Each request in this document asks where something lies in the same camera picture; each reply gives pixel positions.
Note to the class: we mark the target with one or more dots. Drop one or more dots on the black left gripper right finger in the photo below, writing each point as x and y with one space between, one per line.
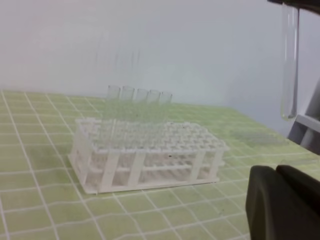
297 195

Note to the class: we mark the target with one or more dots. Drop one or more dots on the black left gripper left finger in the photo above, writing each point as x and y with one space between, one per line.
260 211

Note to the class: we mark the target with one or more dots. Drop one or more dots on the glass test tube in rack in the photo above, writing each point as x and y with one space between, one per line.
112 100
164 105
152 115
140 103
125 107

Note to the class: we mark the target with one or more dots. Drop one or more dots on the clear glass test tube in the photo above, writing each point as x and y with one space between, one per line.
290 45

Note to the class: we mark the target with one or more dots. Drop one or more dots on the white plastic test tube rack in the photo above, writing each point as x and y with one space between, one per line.
186 154

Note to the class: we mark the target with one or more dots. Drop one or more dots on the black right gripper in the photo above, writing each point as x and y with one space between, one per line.
309 5

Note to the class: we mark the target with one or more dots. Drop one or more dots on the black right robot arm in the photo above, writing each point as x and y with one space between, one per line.
300 100

